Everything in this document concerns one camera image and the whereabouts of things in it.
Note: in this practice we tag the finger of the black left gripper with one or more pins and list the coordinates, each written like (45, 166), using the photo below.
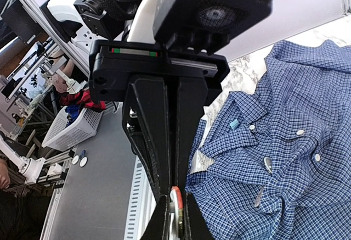
(145, 122)
(190, 96)

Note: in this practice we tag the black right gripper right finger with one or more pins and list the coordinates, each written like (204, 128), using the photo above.
(194, 224)

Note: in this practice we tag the white plastic laundry basket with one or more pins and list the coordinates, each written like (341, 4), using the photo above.
(63, 135)

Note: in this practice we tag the red plaid cloth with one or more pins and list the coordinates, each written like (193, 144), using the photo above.
(83, 100)

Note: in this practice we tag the black wrist camera on left gripper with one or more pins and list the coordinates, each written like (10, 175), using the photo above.
(202, 25)

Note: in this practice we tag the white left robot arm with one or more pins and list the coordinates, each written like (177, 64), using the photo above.
(109, 20)

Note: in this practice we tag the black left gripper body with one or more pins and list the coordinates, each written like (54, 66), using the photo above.
(112, 63)

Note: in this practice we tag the blue plaid shirt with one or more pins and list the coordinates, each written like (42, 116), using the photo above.
(299, 117)

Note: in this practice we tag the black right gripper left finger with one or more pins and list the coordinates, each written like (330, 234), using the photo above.
(158, 226)

